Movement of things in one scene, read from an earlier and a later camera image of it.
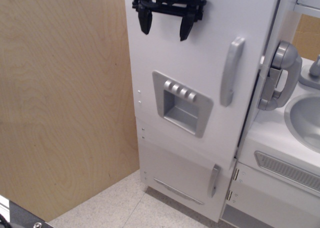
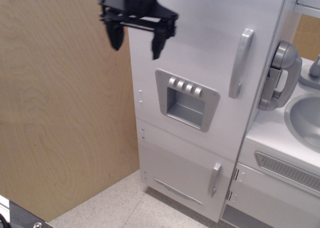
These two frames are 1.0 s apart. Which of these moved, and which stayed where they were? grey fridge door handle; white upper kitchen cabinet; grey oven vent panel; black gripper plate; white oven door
Moved: black gripper plate; grey fridge door handle
Stayed: white upper kitchen cabinet; grey oven vent panel; white oven door
